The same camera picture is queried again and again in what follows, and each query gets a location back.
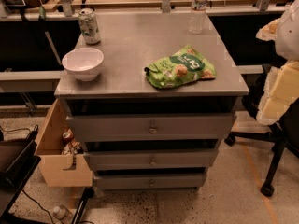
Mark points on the top grey drawer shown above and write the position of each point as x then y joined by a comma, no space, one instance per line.
150,127

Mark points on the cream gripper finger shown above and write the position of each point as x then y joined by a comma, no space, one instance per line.
269,31
281,89

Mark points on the plastic bottle on floor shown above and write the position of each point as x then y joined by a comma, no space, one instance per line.
61,213

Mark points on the green rice chip bag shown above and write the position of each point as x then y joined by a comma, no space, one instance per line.
185,66

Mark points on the white bowl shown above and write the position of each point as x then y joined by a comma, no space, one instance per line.
84,64

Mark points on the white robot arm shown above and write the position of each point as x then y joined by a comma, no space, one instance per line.
287,40

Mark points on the red can in box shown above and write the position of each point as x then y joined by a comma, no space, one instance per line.
67,136

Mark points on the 7up soda can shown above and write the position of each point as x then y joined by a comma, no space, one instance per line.
88,26

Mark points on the bottom grey drawer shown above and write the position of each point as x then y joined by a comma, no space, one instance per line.
149,181

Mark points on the black cart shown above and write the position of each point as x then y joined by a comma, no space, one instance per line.
17,164

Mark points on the clear plastic water bottle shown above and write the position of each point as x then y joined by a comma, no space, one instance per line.
198,14

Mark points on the grey drawer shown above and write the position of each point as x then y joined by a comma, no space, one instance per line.
150,159
149,181
150,127

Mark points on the grey drawer cabinet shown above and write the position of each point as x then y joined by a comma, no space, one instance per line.
130,42

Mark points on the middle grey drawer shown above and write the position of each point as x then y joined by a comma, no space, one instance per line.
150,159

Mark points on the black office chair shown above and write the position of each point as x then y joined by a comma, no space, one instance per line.
284,133

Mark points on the wooden box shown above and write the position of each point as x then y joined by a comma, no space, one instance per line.
60,166

